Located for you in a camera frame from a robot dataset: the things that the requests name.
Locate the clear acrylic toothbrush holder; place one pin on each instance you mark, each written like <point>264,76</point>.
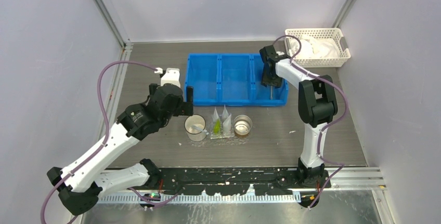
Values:
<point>222,135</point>

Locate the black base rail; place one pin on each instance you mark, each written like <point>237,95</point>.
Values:
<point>229,181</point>

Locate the blue three-compartment bin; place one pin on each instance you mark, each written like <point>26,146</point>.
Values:
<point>231,80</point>

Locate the white-inside mug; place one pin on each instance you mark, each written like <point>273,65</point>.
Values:
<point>194,134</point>

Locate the aluminium frame extrusion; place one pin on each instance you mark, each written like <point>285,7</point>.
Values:
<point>349,179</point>

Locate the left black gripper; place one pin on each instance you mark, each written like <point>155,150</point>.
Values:
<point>185,108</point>

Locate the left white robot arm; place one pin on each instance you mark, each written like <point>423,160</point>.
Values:
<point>81,184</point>

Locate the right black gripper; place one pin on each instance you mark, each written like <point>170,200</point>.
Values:
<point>266,81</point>

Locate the white cloth in basket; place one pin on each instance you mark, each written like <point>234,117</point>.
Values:
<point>313,48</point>

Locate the white toothpaste tube orange cap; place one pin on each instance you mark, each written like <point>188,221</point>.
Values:
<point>227,125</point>

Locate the white plastic basket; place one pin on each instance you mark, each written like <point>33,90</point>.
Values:
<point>293,47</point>

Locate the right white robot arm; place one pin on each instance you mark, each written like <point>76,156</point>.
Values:
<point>317,107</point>

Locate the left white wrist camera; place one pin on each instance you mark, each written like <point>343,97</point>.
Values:
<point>169,76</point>

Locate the white toothpaste tube red cap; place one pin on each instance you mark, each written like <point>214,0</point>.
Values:
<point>225,113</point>

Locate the steel cup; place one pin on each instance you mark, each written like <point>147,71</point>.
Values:
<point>242,125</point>

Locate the white toothpaste tube teal cap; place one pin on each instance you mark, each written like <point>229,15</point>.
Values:
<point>215,116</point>

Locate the green toothpaste tube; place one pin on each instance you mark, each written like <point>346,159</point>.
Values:
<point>217,127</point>

